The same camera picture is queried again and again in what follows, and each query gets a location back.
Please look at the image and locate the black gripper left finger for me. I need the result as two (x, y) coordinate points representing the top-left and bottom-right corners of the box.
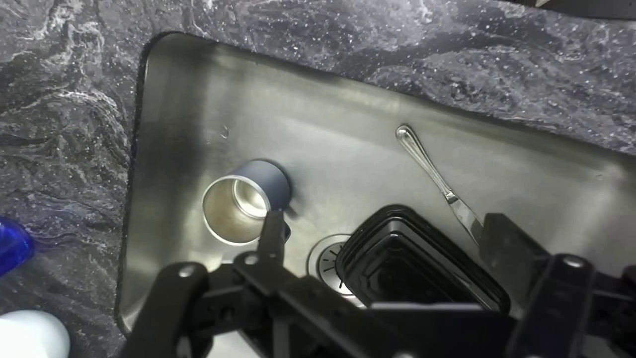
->
(118, 209), (295, 358)

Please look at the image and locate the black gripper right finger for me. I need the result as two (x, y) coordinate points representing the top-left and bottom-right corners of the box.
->
(478, 213), (636, 358)

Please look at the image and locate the stainless steel cup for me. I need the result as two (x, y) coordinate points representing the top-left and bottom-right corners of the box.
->
(200, 157), (295, 249)

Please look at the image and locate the stainless steel sink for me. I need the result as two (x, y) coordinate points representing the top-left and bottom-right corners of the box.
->
(116, 30), (636, 358)

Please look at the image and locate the small white bowl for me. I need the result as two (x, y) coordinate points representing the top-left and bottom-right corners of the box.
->
(0, 309), (72, 358)

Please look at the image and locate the black plastic container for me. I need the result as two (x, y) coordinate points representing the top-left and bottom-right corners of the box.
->
(335, 203), (514, 315)

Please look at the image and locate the blue dish soap bottle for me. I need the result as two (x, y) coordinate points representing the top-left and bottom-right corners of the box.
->
(0, 217), (39, 277)

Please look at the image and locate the silver butter knife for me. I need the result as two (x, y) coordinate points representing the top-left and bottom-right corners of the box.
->
(394, 122), (484, 237)

